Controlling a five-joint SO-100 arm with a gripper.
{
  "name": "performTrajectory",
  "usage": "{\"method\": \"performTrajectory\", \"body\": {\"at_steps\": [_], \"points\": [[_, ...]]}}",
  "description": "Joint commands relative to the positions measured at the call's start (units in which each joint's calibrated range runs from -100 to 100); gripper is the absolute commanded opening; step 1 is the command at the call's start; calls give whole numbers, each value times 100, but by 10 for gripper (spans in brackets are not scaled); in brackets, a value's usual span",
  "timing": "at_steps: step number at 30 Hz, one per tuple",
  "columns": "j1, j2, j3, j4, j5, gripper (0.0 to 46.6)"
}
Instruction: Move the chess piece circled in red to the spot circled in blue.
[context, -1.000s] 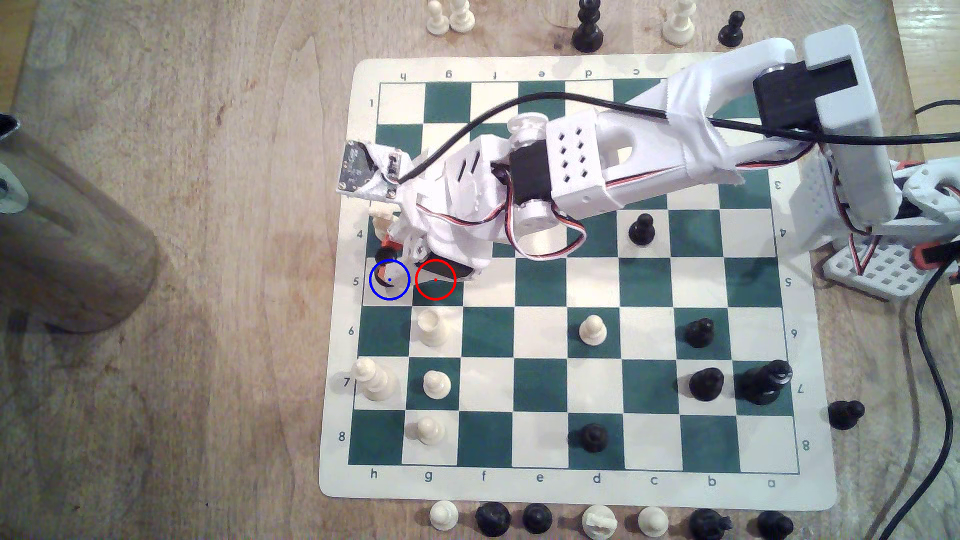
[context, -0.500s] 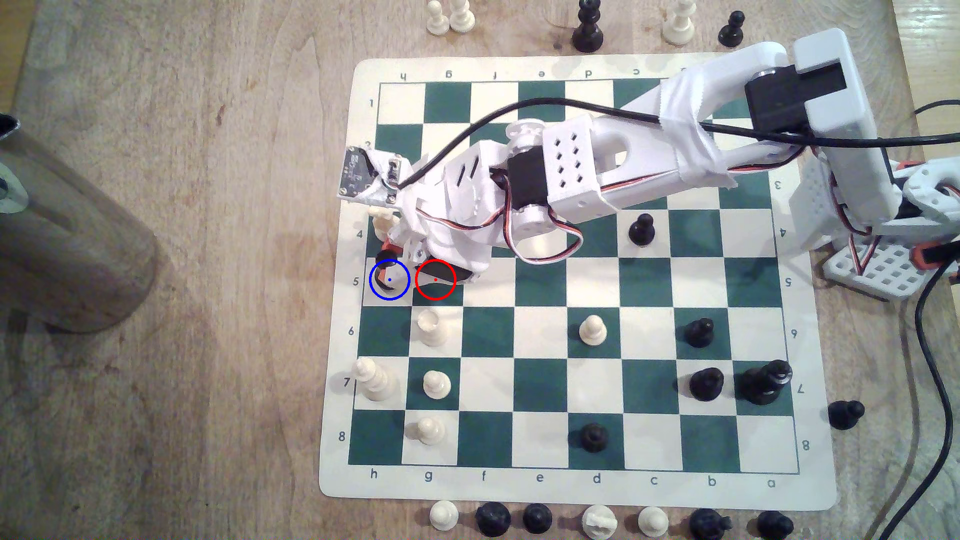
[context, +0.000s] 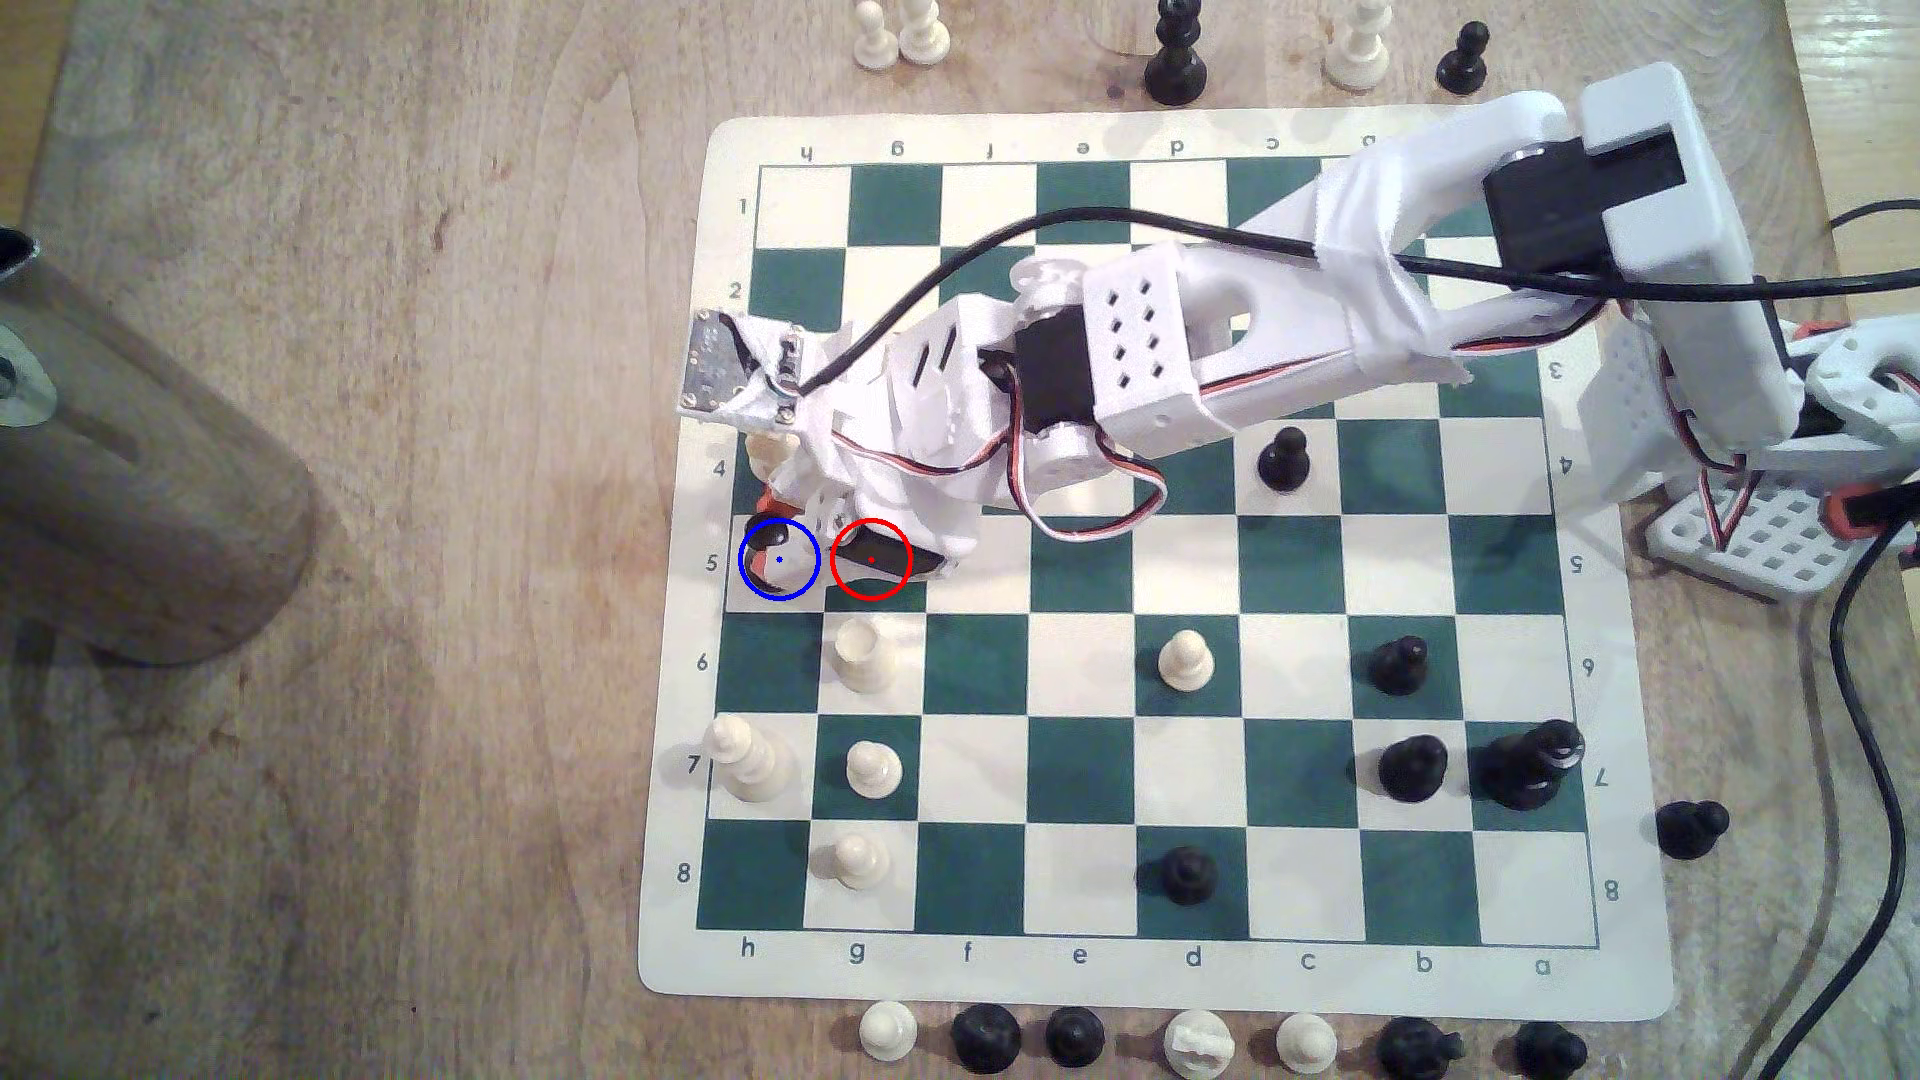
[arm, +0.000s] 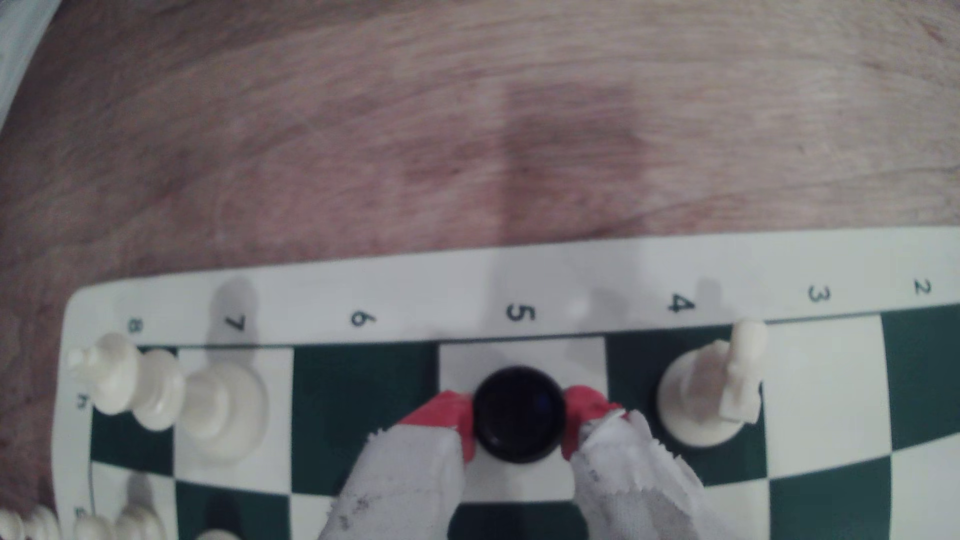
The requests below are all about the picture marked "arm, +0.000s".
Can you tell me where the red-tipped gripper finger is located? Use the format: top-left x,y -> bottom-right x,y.
559,385 -> 735,540
318,390 -> 477,540

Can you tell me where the black chess pawn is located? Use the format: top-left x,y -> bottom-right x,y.
471,366 -> 568,464

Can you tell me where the white chess knight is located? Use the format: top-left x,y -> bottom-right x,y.
656,318 -> 770,450

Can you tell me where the green and white chess mat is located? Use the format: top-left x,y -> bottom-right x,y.
51,227 -> 960,540

